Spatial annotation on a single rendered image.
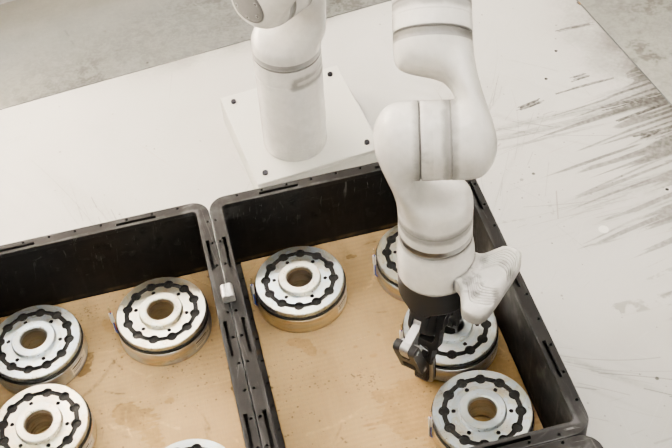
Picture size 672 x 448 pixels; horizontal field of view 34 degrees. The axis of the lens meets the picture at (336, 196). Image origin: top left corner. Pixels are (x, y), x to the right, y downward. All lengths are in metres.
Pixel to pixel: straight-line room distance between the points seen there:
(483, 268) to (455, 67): 0.22
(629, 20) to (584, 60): 1.26
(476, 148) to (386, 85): 0.81
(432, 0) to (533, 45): 0.86
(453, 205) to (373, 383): 0.28
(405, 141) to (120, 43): 2.19
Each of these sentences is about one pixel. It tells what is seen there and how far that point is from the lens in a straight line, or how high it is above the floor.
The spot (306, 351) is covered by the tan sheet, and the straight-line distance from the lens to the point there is 1.23.
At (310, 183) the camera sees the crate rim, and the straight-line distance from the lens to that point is 1.26.
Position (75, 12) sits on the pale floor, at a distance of 3.22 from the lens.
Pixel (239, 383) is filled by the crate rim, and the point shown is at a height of 0.93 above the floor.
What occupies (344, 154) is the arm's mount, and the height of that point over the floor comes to 0.74.
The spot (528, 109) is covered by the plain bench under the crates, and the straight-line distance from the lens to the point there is 1.69.
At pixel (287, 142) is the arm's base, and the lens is 1.54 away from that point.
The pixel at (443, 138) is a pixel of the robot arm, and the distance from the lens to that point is 0.93.
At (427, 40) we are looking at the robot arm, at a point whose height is 1.24.
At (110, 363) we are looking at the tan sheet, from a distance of 1.27.
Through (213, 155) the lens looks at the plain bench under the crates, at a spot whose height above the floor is 0.70.
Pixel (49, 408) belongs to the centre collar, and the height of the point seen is 0.87.
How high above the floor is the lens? 1.82
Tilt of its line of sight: 46 degrees down
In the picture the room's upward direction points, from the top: 6 degrees counter-clockwise
